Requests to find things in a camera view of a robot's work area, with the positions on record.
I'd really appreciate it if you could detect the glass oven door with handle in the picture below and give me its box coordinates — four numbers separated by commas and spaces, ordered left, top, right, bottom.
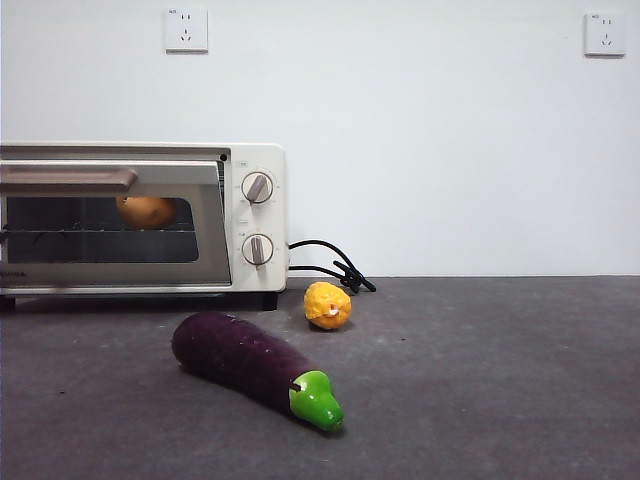
0, 159, 234, 296

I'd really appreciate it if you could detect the purple toy eggplant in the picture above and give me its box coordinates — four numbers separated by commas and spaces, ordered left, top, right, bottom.
171, 310, 346, 434

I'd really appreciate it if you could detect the cream toaster oven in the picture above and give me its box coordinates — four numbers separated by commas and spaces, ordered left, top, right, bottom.
0, 142, 290, 312

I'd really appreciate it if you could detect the brown potato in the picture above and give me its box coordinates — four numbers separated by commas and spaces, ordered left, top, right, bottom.
115, 195, 177, 231

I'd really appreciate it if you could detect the wire oven rack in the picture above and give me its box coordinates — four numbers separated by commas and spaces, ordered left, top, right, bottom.
0, 225, 197, 237

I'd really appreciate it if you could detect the white wall socket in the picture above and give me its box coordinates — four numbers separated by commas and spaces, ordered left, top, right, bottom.
164, 7, 209, 55
583, 12, 626, 58

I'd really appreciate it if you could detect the grey oven knob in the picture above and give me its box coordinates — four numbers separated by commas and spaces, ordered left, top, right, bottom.
241, 233, 275, 269
241, 172, 275, 205

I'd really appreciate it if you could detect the black power cable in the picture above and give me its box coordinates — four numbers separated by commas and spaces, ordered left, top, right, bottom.
287, 239, 376, 295

